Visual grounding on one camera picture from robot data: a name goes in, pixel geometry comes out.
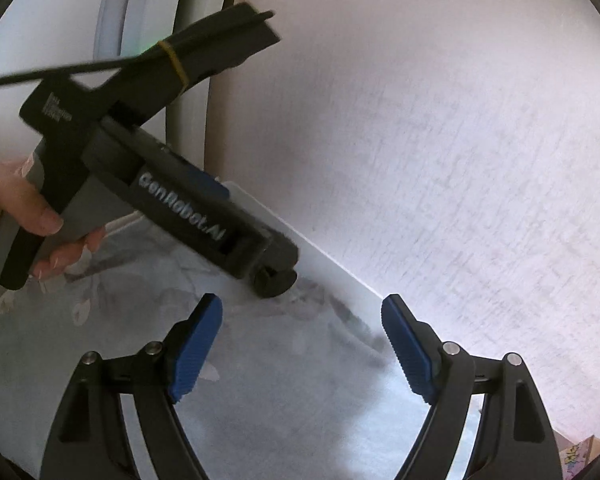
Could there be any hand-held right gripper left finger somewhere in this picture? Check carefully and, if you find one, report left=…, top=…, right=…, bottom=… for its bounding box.
left=42, top=292, right=224, bottom=480

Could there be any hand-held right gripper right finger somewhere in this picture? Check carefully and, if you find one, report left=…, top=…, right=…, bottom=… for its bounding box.
left=381, top=294, right=563, bottom=480

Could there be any printed cardboard box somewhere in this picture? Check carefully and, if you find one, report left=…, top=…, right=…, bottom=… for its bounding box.
left=552, top=427, right=600, bottom=480

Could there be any person's left hand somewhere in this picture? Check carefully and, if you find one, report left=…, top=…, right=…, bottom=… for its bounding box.
left=0, top=157, right=107, bottom=281

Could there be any light blue floral blanket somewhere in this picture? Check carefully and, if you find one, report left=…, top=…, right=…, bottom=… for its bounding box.
left=0, top=220, right=486, bottom=480

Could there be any yellow rubber band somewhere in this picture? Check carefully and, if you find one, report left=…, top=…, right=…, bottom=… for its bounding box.
left=159, top=40, right=191, bottom=89

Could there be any black cable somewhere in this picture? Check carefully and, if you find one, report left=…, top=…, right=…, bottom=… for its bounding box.
left=0, top=9, right=276, bottom=92

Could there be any white door frame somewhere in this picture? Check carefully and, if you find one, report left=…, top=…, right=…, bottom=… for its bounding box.
left=94, top=0, right=257, bottom=187

